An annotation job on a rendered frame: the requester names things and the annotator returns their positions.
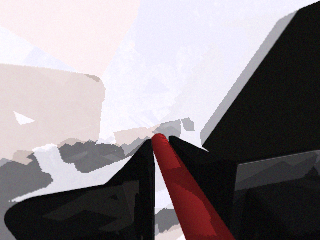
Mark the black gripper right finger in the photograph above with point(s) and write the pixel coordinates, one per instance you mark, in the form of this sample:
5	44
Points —
225	182

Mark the red peg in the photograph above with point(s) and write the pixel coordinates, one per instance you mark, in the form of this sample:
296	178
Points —
197	217

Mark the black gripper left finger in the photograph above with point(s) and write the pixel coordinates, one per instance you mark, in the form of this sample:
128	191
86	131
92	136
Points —
125	203

